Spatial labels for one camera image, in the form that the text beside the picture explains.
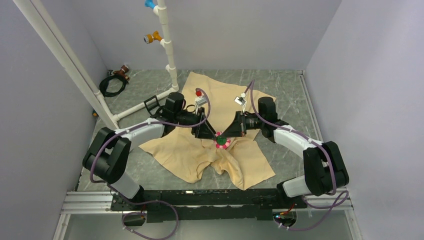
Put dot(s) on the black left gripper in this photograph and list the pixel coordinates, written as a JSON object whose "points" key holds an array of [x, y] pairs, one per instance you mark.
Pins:
{"points": [[204, 131]]}

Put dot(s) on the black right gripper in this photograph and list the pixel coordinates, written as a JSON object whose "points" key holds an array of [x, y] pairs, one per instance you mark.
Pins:
{"points": [[236, 129]]}

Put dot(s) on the pink flower smiley brooch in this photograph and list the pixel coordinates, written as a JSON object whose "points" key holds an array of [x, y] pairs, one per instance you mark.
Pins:
{"points": [[221, 142]]}

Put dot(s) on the cream yellow t-shirt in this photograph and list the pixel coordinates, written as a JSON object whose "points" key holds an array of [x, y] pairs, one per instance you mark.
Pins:
{"points": [[187, 157]]}

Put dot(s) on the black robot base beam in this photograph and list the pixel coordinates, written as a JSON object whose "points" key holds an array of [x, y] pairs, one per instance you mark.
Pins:
{"points": [[209, 204]]}

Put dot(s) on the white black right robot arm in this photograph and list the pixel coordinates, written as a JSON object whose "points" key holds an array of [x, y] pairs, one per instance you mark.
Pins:
{"points": [[324, 168]]}

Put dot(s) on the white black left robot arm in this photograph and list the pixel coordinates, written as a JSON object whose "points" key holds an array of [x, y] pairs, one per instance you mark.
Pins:
{"points": [[107, 156]]}

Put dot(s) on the orange hook on pipe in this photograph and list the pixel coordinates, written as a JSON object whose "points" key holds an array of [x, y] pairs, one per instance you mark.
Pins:
{"points": [[150, 38]]}

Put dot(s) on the blue hook on pipe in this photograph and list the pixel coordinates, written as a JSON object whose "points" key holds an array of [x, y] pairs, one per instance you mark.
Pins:
{"points": [[150, 4]]}

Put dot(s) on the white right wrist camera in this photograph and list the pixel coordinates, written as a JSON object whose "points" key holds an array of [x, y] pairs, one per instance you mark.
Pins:
{"points": [[240, 100]]}

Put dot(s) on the small black wire stand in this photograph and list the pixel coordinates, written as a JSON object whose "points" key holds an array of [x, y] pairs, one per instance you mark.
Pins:
{"points": [[153, 107]]}

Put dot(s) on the aluminium rail frame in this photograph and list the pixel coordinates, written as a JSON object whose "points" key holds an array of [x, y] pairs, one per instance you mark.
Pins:
{"points": [[99, 202]]}

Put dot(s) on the white pvc pipe frame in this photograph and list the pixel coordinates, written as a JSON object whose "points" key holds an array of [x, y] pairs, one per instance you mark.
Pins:
{"points": [[60, 65]]}

